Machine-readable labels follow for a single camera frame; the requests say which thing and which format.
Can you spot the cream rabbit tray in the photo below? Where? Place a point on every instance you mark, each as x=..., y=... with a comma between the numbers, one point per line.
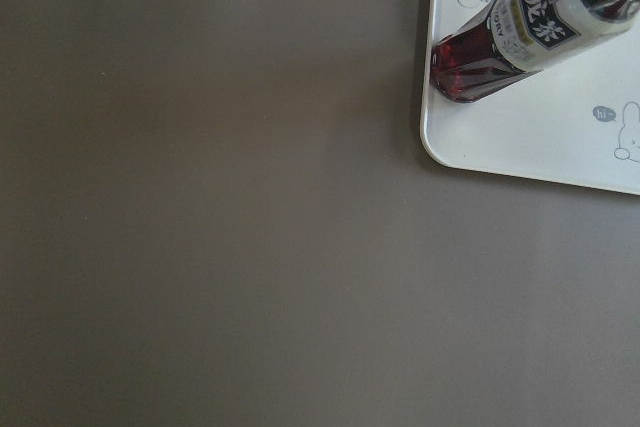
x=576, y=123

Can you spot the tea bottle on tray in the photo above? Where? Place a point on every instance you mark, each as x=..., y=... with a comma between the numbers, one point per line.
x=510, y=40

